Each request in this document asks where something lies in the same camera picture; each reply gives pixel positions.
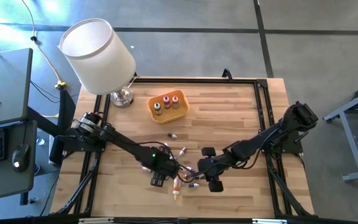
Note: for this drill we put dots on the large dark red coloring bottle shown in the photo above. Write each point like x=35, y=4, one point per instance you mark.
x=166, y=101

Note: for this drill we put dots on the large yellow coloring bottle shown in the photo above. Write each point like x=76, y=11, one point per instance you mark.
x=176, y=188

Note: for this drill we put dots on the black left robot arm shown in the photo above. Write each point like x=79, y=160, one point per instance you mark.
x=123, y=143

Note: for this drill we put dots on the dark grey desk top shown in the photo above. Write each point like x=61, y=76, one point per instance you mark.
x=8, y=186

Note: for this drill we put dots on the black aluminium table frame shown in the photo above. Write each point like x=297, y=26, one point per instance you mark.
x=197, y=80

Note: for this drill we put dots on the small blue food coloring bottle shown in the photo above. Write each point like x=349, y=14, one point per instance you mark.
x=193, y=185

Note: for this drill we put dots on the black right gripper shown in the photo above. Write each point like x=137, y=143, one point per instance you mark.
x=210, y=169

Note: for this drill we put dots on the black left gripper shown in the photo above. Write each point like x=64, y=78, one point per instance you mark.
x=160, y=163

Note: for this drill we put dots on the large green coloring bottle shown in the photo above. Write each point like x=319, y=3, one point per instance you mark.
x=157, y=108

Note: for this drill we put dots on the white shade silver table lamp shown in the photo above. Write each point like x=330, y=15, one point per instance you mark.
x=95, y=56

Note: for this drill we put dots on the silver metal bracket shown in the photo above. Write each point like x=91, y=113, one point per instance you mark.
x=95, y=221
x=269, y=221

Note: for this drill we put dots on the black desk support leg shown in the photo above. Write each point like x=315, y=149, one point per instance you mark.
x=67, y=105

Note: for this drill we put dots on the black computer mouse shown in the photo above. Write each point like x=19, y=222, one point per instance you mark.
x=20, y=157

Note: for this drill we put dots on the yellow plastic bin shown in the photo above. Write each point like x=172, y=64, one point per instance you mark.
x=180, y=113

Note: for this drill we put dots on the light grey desk top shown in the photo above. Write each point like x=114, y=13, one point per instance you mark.
x=5, y=87

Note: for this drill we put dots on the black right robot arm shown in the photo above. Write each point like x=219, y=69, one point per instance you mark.
x=259, y=140

